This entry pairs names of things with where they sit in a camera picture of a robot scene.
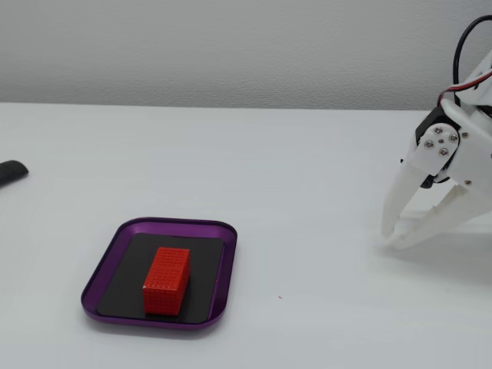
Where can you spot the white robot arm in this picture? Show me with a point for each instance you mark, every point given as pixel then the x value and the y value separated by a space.
pixel 482 77

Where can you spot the red textured block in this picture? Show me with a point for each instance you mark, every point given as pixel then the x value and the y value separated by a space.
pixel 165 280

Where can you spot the black foam-covered object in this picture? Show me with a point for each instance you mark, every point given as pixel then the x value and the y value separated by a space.
pixel 13 171

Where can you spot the purple metal tray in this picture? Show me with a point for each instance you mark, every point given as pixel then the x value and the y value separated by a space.
pixel 114 250

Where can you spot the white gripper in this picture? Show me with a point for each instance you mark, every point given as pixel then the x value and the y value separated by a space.
pixel 472 147

